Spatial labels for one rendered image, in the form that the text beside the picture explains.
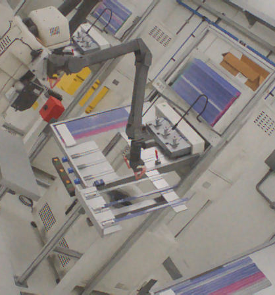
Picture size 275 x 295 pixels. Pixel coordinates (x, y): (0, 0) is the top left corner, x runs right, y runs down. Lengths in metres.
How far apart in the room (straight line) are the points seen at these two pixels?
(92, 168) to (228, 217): 1.92
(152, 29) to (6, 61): 2.00
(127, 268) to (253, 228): 1.40
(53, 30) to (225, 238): 2.70
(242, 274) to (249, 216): 2.07
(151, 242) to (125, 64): 1.61
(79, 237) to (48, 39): 1.33
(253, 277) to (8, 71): 1.51
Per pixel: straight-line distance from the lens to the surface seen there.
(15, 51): 2.32
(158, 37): 4.20
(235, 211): 4.45
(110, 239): 2.64
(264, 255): 2.44
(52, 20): 2.38
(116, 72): 4.15
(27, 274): 2.95
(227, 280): 2.29
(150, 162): 2.88
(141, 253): 3.29
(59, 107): 3.56
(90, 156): 2.94
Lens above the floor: 1.58
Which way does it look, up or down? 11 degrees down
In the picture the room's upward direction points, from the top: 40 degrees clockwise
